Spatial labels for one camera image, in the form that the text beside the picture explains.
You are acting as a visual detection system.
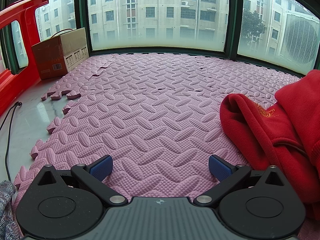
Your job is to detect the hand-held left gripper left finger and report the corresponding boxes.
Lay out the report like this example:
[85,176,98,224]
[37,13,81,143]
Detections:
[37,155,127,207]

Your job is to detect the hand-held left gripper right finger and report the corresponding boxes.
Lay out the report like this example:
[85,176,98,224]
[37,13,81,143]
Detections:
[193,155,286,207]

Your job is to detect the red pants with gold embroidery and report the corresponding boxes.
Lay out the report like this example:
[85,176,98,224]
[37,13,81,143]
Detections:
[219,69,320,204]

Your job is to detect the pink foam puzzle mat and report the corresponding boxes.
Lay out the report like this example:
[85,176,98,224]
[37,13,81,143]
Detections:
[12,52,320,240]

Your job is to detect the grey knitted cloth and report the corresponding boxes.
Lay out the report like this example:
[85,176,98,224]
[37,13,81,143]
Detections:
[0,180,24,240]

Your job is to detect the brown cardboard box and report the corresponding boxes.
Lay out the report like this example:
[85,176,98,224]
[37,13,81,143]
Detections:
[31,27,89,80]

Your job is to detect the red plastic chair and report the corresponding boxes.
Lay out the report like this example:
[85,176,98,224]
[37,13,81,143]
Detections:
[0,0,49,117]

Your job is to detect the green tree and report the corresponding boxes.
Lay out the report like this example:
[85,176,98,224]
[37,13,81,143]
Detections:
[241,7,267,47]

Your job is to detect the white louvred panel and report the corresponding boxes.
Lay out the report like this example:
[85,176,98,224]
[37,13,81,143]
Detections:
[279,9,320,71]

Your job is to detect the beige apartment building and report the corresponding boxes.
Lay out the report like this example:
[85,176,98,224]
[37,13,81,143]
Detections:
[35,0,320,55]

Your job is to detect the black power cable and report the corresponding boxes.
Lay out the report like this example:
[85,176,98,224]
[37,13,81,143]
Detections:
[0,101,23,183]

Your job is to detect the dark green window frame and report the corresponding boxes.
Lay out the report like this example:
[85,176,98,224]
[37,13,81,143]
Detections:
[0,0,320,77]

